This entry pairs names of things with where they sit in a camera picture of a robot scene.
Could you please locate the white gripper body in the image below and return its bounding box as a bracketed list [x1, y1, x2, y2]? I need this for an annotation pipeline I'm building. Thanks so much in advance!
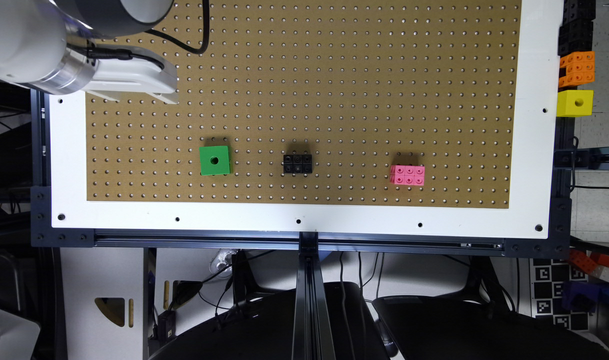
[83, 46, 179, 104]

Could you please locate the green block with hole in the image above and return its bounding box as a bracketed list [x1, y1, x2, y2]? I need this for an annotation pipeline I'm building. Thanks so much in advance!
[199, 146, 231, 176]

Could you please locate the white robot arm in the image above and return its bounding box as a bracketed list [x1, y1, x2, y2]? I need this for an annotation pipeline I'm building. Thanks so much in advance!
[0, 0, 178, 104]

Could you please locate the black studded block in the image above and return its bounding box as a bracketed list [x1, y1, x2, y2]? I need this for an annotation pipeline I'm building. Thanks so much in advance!
[282, 154, 313, 174]

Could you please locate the pink studded block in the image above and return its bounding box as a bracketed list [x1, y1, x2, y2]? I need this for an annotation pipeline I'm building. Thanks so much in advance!
[390, 165, 426, 186]

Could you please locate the yellow block with hole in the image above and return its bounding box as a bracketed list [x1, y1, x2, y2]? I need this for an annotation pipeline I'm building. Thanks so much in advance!
[556, 90, 594, 118]

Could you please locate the black block stack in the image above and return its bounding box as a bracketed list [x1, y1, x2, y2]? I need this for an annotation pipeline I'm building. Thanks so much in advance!
[558, 0, 596, 57]

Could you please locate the orange studded block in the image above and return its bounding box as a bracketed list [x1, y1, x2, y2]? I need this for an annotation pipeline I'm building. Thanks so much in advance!
[558, 51, 595, 89]

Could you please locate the red orange block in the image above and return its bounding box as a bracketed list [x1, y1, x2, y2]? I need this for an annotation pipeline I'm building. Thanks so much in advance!
[568, 249, 609, 273]

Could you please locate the purple block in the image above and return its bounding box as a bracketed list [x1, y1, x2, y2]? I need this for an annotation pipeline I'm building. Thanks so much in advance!
[562, 281, 600, 313]

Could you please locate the brown pegboard panel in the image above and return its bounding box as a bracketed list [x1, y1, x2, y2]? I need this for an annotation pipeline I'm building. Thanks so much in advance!
[86, 0, 523, 209]

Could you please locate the left black chair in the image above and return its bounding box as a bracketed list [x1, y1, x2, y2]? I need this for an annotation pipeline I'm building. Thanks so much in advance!
[152, 282, 388, 360]

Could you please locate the black chair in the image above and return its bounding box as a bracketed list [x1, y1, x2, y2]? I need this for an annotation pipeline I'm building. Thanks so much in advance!
[152, 282, 388, 360]
[373, 296, 609, 360]

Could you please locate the right black chair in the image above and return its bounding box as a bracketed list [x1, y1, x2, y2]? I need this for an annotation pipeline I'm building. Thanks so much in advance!
[373, 296, 609, 360]

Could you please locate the black white marker board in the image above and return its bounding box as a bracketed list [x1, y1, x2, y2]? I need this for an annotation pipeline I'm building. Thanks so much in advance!
[529, 259, 589, 332]

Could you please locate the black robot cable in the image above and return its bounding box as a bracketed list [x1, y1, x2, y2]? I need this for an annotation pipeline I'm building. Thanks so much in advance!
[144, 0, 211, 56]

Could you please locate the black aluminium table frame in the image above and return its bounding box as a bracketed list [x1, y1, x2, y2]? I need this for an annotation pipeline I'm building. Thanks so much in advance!
[29, 89, 609, 360]

